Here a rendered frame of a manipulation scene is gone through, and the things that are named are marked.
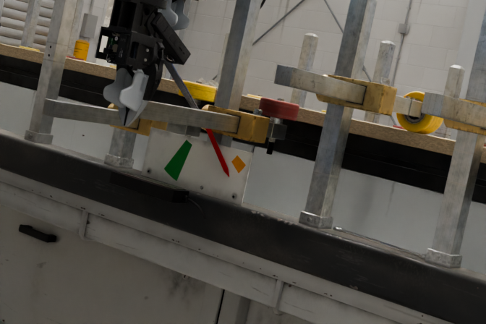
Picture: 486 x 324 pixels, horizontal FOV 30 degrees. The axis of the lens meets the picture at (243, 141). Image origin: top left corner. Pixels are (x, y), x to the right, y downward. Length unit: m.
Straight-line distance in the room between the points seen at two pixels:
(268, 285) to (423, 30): 8.38
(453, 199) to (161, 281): 0.89
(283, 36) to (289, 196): 9.19
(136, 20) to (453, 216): 0.60
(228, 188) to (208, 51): 10.14
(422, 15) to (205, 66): 3.19
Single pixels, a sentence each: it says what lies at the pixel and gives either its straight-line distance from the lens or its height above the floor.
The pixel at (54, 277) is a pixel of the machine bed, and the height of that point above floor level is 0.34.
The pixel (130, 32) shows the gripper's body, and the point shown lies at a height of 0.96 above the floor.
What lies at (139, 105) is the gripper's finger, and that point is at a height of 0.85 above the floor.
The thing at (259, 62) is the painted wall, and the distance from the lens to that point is 11.22.
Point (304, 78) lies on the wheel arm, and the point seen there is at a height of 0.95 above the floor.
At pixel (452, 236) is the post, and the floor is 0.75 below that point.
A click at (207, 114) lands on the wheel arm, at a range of 1.64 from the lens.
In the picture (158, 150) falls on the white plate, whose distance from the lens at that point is 1.83.
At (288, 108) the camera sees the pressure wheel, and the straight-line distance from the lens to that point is 1.80.
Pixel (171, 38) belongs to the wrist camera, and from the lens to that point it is 1.52.
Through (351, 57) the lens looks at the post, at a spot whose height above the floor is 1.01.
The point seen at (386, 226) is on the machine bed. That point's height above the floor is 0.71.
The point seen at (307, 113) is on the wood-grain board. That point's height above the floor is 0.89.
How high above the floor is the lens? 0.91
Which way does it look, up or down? 3 degrees down
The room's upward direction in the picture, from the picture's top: 12 degrees clockwise
